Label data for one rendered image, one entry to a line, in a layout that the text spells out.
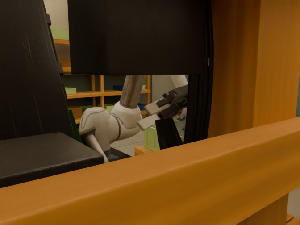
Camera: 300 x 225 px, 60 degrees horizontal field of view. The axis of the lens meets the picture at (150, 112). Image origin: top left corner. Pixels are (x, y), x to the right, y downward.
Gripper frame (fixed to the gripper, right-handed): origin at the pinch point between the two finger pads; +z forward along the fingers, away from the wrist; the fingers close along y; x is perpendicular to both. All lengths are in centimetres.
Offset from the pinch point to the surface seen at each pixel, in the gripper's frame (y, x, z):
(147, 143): -105, -24, -54
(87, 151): 20.8, 9.4, 27.3
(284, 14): 39.6, 11.0, -3.3
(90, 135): 1.6, -1.4, 18.2
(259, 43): 37.6, 12.8, 4.2
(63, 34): -329, -393, -179
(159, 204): 35, 22, 29
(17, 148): 17.0, 2.5, 34.7
